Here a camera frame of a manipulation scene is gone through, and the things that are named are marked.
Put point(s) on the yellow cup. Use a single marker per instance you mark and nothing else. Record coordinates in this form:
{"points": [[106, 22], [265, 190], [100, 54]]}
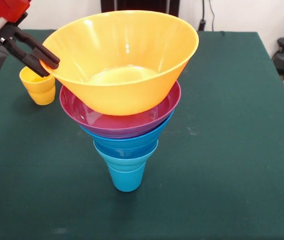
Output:
{"points": [[41, 92]]}

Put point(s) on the shallow blue bowl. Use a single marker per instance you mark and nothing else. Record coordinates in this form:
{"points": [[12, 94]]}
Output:
{"points": [[129, 153]]}

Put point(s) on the dark green tablecloth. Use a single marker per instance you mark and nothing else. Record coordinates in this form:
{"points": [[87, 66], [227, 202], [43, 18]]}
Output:
{"points": [[207, 187]]}

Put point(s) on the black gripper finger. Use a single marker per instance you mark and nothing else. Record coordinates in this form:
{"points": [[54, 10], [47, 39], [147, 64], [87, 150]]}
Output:
{"points": [[30, 63], [41, 53]]}

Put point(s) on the small ribbed teal bowl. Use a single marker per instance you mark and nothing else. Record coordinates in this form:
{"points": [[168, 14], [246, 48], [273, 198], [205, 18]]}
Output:
{"points": [[126, 165]]}

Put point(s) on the blue cup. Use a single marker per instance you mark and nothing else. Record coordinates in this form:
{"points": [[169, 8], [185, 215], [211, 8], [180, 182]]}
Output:
{"points": [[128, 181]]}

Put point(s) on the purple bowl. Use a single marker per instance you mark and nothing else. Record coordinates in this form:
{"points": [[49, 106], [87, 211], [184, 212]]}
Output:
{"points": [[131, 122]]}

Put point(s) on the large blue bowl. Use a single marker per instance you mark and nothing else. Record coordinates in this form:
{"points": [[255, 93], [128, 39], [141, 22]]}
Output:
{"points": [[126, 142]]}

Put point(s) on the large yellow bowl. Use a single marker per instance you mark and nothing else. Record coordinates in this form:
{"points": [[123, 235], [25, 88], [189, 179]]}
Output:
{"points": [[121, 62]]}

